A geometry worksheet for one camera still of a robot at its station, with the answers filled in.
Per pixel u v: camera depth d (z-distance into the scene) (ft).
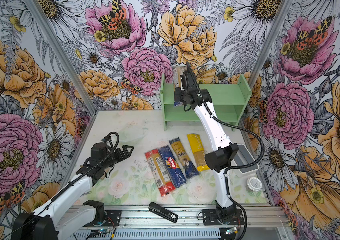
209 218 2.43
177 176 2.78
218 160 1.93
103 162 1.92
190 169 2.88
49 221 1.37
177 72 2.84
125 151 2.45
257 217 2.48
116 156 2.45
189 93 1.98
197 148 3.17
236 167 1.86
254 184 2.60
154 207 2.36
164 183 2.71
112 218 2.42
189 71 1.77
